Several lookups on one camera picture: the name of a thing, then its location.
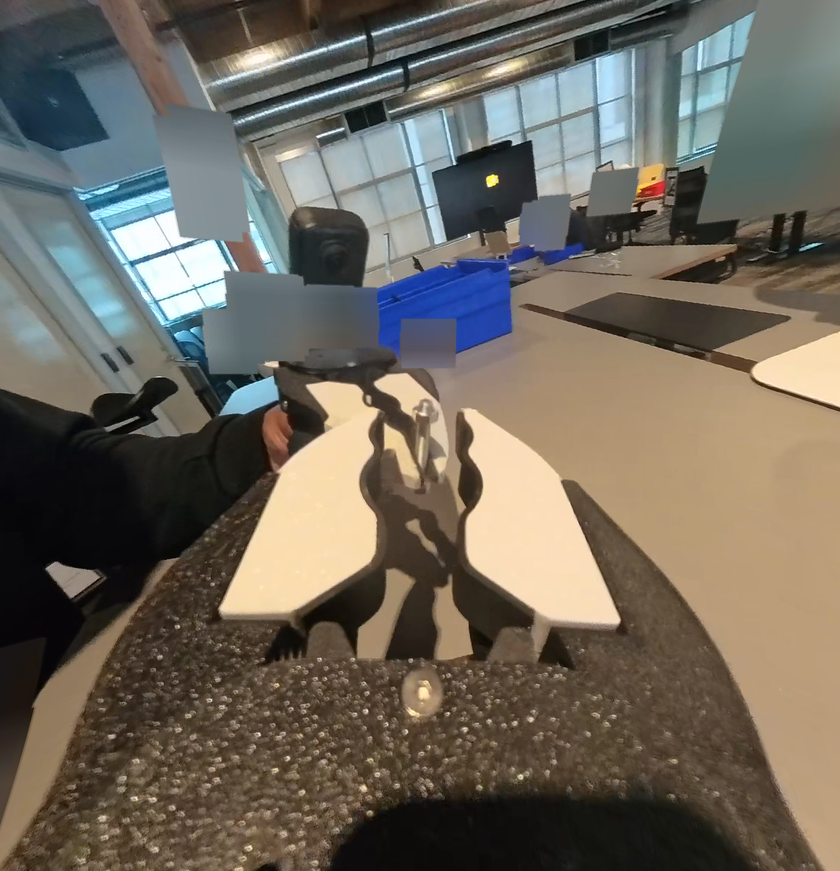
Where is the silver ventilation duct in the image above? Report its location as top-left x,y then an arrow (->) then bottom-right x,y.
233,48 -> 598,142
202,0 -> 673,104

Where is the person's left forearm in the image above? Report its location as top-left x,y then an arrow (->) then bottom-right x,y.
0,383 -> 273,574

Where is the black office chair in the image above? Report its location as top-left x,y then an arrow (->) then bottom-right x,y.
90,376 -> 180,436

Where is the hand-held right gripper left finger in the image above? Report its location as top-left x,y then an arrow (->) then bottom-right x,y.
219,408 -> 388,657

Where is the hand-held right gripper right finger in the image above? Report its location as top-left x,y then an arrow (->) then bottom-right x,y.
453,407 -> 623,660

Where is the silver bolt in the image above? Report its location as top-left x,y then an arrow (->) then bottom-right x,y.
412,400 -> 440,492

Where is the black television on stand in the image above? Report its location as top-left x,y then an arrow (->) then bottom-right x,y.
431,141 -> 538,251

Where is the white base board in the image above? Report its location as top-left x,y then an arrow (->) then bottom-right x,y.
751,325 -> 840,415

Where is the small blue bin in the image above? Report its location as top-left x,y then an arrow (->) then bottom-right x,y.
512,243 -> 586,265

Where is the person's left hand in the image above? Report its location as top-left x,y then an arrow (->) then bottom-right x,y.
261,406 -> 293,472

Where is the blue plastic bin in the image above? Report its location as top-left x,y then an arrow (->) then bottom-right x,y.
378,262 -> 513,355
393,260 -> 511,290

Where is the black desk mat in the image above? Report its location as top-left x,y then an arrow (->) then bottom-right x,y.
566,293 -> 792,352

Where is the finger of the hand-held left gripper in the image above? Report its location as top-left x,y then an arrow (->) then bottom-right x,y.
304,377 -> 379,436
376,373 -> 457,487

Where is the large window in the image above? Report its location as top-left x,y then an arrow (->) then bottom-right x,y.
277,41 -> 754,254

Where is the wood edged grey table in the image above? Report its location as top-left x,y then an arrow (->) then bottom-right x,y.
549,243 -> 738,281

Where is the wooden column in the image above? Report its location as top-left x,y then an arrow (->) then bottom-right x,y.
97,0 -> 273,274

